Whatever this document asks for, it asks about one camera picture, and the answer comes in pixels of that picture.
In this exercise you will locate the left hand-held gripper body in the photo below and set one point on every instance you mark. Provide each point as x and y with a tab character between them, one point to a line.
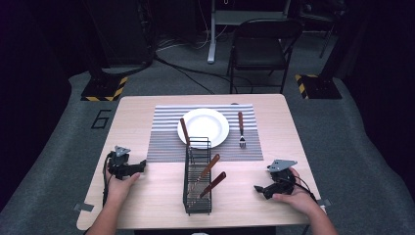
116	163

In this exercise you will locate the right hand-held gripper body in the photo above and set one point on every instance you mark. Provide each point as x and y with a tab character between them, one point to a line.
282	176

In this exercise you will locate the person's left hand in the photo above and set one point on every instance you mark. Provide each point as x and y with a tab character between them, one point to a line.
121	187

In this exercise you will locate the person's right hand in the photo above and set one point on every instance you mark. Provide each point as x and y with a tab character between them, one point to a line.
299	201

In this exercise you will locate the striped grey placemat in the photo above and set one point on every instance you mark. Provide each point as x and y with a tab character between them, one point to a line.
163	143

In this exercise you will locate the grey tape piece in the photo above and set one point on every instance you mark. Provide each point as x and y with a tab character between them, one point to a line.
83	207
325	202

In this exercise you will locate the black yellow-striped stand base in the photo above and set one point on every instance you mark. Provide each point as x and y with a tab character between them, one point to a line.
103	88
319	86

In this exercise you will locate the white round plate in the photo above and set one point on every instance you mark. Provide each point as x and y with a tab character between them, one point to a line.
205	125

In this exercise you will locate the black folding chair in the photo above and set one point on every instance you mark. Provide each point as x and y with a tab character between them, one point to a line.
261	52

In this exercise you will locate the white desk frame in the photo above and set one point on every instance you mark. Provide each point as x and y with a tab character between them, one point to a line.
212	36

